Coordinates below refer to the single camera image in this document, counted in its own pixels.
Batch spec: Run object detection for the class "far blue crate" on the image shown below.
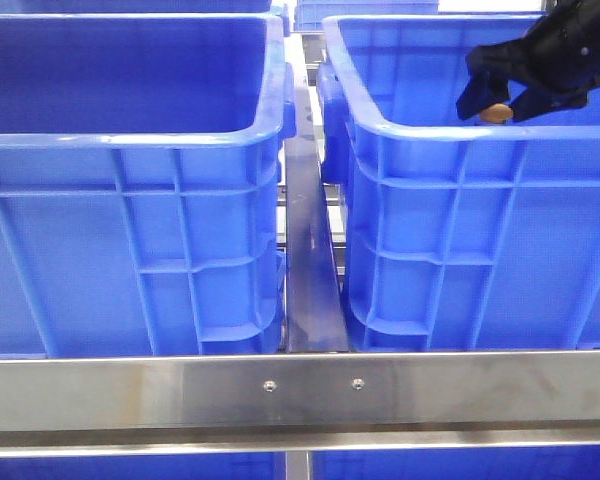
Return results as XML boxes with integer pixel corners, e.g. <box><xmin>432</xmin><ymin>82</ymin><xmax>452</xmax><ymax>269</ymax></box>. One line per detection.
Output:
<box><xmin>294</xmin><ymin>0</ymin><xmax>439</xmax><ymax>31</ymax></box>

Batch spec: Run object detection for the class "yellow push button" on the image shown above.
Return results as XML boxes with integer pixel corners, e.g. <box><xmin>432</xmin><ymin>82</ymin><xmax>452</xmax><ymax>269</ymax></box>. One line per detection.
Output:
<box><xmin>478</xmin><ymin>103</ymin><xmax>514</xmax><ymax>124</ymax></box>

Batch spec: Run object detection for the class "steel front rail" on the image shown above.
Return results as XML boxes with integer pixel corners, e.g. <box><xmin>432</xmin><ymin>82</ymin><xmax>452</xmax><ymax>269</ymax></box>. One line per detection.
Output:
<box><xmin>0</xmin><ymin>350</ymin><xmax>600</xmax><ymax>457</ymax></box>

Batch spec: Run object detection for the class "blue bin at left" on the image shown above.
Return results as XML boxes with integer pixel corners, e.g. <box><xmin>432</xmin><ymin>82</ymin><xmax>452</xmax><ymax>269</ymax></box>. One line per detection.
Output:
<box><xmin>0</xmin><ymin>14</ymin><xmax>295</xmax><ymax>360</ymax></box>

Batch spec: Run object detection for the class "blue bin with buttons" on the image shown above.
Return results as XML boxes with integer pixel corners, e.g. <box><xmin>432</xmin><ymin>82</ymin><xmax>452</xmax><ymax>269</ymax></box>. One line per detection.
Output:
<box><xmin>319</xmin><ymin>15</ymin><xmax>600</xmax><ymax>351</ymax></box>

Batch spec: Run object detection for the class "blue bin lower shelf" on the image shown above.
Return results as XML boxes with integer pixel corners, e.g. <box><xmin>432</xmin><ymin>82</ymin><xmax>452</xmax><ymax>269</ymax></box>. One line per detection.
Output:
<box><xmin>0</xmin><ymin>446</ymin><xmax>600</xmax><ymax>479</ymax></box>

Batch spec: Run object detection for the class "steel divider bar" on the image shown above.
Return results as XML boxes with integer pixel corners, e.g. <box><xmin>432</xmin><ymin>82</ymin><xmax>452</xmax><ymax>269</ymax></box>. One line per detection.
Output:
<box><xmin>285</xmin><ymin>33</ymin><xmax>349</xmax><ymax>353</ymax></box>

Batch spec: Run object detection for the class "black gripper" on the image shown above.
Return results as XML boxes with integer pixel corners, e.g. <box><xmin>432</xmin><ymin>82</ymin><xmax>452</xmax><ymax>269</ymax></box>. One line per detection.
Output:
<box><xmin>456</xmin><ymin>1</ymin><xmax>600</xmax><ymax>122</ymax></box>

